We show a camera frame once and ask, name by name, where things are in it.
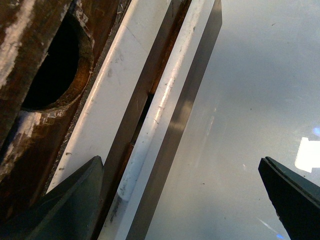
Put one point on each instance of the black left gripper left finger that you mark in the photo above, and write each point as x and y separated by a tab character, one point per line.
68	212

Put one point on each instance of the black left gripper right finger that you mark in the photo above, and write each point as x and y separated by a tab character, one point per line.
296	200

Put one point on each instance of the white metal drawer handle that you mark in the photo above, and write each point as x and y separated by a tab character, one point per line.
134	118

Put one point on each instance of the wooden drawer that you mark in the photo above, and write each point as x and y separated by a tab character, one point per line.
31	153

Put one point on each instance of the dark brown wooden drawer cabinet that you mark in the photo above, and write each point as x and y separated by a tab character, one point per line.
27	28

